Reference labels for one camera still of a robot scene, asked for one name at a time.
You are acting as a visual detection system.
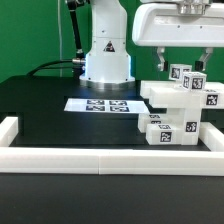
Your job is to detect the white tag sheet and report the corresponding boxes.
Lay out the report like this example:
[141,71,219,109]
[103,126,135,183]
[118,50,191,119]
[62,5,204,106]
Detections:
[64,98,149,114]

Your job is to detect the white U-shaped fence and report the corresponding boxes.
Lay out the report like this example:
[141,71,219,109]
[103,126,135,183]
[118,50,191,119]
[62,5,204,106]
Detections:
[0,117,224,176]

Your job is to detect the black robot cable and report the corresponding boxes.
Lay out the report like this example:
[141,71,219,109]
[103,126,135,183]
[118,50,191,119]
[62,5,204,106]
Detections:
[27,0,88,78]

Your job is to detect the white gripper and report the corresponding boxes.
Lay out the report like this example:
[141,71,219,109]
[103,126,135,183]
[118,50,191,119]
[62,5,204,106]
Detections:
[132,3,224,71]

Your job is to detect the grey hanging cable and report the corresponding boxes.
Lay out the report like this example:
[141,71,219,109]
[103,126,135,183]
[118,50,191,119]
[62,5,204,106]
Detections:
[57,0,64,78]

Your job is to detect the white chair back frame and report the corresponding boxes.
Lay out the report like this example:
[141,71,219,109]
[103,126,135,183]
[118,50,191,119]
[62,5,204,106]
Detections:
[140,81,224,109]

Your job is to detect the white tagged cube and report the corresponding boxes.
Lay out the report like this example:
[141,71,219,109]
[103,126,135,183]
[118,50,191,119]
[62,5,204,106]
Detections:
[182,72,207,91]
[169,64,192,81]

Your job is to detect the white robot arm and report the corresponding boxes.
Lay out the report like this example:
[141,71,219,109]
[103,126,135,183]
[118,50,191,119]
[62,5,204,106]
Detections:
[65,0,224,89]

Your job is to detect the white chair seat part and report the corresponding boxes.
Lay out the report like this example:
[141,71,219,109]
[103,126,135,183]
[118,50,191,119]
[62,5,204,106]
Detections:
[166,108,201,145]

